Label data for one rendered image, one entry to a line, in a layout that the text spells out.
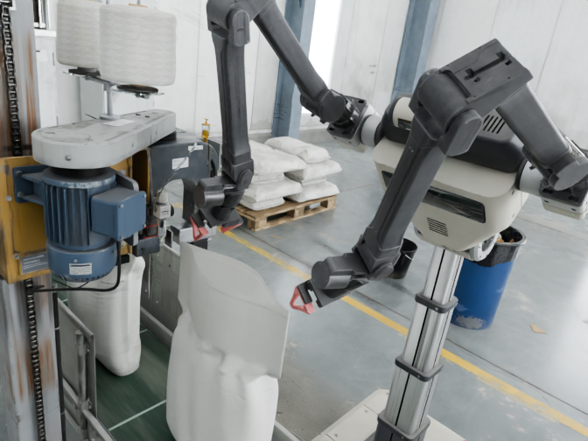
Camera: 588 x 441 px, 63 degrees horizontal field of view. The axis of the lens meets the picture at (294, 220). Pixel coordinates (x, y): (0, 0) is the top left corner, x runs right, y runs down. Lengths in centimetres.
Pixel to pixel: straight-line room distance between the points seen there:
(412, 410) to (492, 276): 166
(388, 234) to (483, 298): 250
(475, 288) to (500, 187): 213
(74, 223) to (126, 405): 94
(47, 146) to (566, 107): 849
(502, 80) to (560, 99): 838
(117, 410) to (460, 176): 138
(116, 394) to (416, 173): 148
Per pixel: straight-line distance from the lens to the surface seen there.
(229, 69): 109
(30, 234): 133
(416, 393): 175
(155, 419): 186
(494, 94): 70
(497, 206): 122
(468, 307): 338
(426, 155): 74
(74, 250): 118
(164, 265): 223
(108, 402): 194
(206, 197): 120
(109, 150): 109
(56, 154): 108
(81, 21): 136
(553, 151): 97
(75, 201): 113
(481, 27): 960
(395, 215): 84
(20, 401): 165
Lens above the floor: 168
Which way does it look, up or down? 21 degrees down
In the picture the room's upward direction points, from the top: 8 degrees clockwise
